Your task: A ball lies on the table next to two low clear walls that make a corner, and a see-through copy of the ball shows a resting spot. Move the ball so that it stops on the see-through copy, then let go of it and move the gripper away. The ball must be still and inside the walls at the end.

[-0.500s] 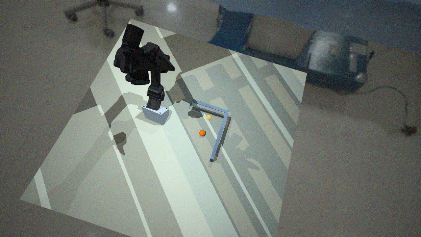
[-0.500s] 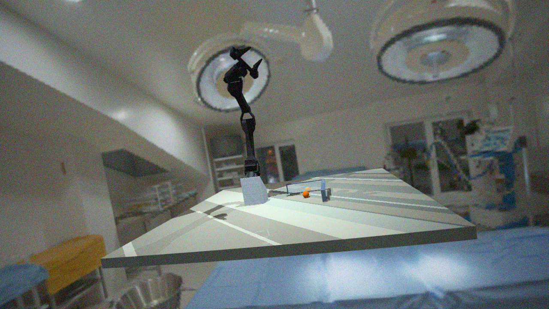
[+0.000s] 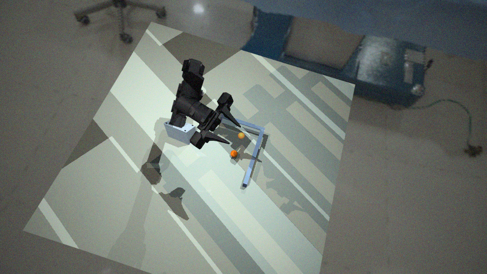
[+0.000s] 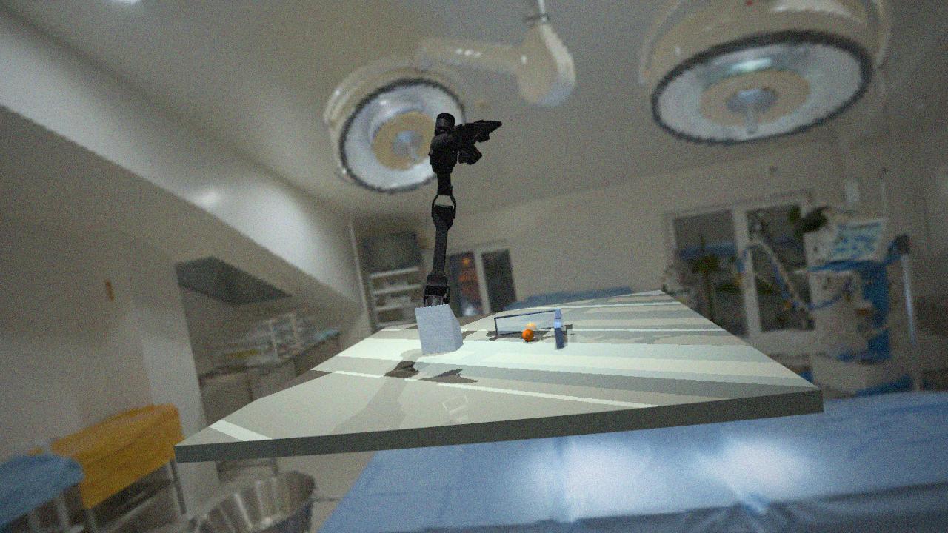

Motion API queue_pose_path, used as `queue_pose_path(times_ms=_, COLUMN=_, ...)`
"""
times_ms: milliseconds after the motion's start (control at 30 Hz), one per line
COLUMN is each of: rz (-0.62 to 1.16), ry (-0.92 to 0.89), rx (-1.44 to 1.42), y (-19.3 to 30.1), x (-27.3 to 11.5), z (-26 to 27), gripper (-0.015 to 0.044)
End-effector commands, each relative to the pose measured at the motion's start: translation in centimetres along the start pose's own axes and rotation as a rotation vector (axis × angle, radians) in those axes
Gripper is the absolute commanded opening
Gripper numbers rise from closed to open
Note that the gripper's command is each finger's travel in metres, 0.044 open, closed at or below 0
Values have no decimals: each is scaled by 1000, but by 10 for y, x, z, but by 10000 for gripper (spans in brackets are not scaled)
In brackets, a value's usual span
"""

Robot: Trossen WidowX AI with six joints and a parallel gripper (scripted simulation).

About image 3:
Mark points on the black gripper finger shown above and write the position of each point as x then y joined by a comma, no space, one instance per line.
226,111
209,136

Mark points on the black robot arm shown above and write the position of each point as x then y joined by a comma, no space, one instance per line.
188,92

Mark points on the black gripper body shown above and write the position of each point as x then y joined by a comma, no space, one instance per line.
206,117

